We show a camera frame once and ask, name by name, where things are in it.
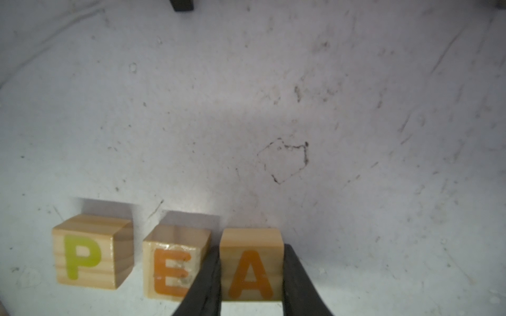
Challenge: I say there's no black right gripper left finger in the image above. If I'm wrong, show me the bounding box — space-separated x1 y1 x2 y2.
172 246 221 316

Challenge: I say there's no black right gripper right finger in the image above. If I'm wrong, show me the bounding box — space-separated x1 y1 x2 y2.
282 244 333 316

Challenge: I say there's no wooden E letter block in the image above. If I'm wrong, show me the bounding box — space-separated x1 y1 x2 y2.
142 224 212 302

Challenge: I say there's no wooden A letter block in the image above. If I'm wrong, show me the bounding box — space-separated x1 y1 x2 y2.
220 228 285 302

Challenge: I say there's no wooden P letter block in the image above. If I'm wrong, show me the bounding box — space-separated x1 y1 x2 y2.
51 214 134 290

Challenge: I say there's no left black whiteboard foot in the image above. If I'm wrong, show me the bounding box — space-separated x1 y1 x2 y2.
170 0 194 13

